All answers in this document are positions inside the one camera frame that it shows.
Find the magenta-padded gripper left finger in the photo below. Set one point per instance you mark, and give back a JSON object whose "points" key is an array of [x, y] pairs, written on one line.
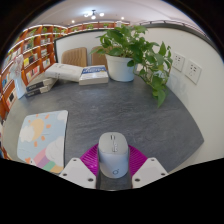
{"points": [[76, 171]]}

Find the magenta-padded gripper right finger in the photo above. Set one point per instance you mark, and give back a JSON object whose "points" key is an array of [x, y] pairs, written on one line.
{"points": [[150, 171]]}

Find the white computer mouse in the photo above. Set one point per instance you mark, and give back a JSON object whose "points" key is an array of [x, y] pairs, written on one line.
{"points": [[113, 160]]}

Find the pastel cloud print mouse pad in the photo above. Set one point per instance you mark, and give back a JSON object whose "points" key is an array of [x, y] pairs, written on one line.
{"points": [[41, 140]]}

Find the thin dark hardcover book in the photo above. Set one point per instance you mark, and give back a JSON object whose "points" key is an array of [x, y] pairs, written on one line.
{"points": [[38, 92]]}

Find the white book with blue cover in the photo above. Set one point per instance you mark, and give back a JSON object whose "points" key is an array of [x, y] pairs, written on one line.
{"points": [[94, 75]]}

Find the green plant in white pot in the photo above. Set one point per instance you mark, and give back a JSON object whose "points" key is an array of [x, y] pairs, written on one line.
{"points": [[120, 68]]}

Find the orange wooden shelf unit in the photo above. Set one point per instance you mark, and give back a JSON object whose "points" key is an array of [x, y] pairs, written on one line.
{"points": [[33, 60]]}

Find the recessed ceiling spotlights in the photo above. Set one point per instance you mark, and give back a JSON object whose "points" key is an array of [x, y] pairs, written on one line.
{"points": [[73, 21]]}

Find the black multi-bulb ceiling lamp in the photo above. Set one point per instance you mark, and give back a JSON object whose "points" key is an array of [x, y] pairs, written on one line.
{"points": [[93, 14]]}

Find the white wall socket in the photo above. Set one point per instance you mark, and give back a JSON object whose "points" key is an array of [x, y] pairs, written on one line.
{"points": [[193, 71], [178, 61]]}

